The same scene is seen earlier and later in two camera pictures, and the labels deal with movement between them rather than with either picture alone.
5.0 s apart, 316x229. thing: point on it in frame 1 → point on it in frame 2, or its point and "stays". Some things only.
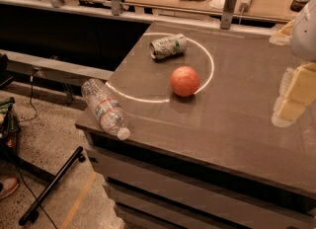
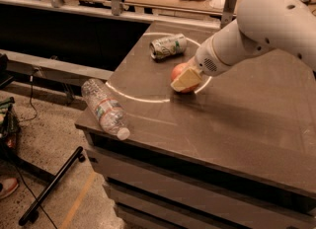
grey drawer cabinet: [209, 165] stays
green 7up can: [168, 47] stays
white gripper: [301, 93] → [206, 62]
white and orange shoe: [7, 187] stays
